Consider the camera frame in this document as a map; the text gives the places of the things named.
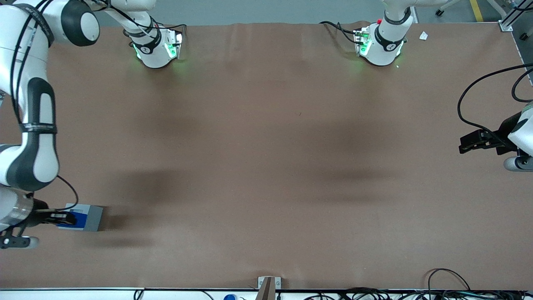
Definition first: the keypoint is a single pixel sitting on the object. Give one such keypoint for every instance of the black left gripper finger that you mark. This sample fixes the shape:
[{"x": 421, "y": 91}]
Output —
[
  {"x": 472, "y": 148},
  {"x": 474, "y": 136}
]

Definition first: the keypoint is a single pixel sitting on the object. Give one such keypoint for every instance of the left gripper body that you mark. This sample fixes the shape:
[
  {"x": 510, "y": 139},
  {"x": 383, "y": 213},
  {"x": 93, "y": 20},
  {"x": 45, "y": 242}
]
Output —
[{"x": 505, "y": 132}]

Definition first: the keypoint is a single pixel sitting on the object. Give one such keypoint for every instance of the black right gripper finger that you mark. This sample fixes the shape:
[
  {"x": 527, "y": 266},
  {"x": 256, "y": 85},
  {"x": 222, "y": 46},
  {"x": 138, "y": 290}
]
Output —
[
  {"x": 62, "y": 223},
  {"x": 62, "y": 214}
]

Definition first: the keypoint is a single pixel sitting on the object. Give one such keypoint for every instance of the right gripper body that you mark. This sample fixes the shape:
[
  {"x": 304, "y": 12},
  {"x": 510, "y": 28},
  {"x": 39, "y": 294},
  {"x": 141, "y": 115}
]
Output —
[{"x": 40, "y": 211}]

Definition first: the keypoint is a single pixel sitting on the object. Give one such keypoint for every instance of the blue plastic part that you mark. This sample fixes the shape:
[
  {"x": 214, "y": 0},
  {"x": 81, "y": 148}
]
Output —
[{"x": 81, "y": 217}]

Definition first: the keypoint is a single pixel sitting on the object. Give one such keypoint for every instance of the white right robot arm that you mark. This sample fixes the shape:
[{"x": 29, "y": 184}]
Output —
[{"x": 37, "y": 158}]

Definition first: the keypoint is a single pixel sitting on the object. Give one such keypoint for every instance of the gray base block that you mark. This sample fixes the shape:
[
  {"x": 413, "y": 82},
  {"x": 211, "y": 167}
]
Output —
[{"x": 95, "y": 217}]

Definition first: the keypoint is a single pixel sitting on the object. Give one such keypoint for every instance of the small black block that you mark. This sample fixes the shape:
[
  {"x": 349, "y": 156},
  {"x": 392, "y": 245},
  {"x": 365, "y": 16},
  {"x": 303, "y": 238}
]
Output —
[{"x": 524, "y": 36}]

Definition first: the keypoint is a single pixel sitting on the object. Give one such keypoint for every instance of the small white paper scrap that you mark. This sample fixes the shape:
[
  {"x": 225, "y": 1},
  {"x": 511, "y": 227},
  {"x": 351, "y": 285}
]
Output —
[{"x": 423, "y": 36}]

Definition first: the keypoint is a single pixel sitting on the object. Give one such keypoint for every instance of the white stand leg with caster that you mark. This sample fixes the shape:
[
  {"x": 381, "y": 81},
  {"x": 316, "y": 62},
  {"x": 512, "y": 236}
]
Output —
[{"x": 445, "y": 6}]

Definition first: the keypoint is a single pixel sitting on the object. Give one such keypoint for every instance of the brown table cover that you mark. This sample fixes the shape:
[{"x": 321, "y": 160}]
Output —
[{"x": 266, "y": 166}]

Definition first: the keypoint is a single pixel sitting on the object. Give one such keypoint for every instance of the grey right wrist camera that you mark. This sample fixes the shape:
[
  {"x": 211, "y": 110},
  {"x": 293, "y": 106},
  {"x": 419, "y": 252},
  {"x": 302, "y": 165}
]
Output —
[{"x": 29, "y": 242}]

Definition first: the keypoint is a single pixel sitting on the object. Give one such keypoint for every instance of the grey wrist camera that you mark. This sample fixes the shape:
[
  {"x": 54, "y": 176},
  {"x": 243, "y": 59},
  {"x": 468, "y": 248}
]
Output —
[
  {"x": 518, "y": 163},
  {"x": 29, "y": 242}
]

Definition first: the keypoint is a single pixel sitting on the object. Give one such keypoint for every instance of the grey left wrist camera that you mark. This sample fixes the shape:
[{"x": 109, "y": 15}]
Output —
[{"x": 518, "y": 163}]

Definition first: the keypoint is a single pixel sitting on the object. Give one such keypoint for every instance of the aluminium frame profile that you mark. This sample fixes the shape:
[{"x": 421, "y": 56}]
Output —
[{"x": 510, "y": 18}]

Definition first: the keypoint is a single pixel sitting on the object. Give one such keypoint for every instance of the metal mounting bracket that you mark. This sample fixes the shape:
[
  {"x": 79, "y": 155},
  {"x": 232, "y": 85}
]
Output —
[{"x": 261, "y": 282}]

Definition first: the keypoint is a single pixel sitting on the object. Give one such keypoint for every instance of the brown upright post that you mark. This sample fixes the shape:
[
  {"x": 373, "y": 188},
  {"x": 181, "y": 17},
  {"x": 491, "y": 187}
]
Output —
[{"x": 266, "y": 289}]

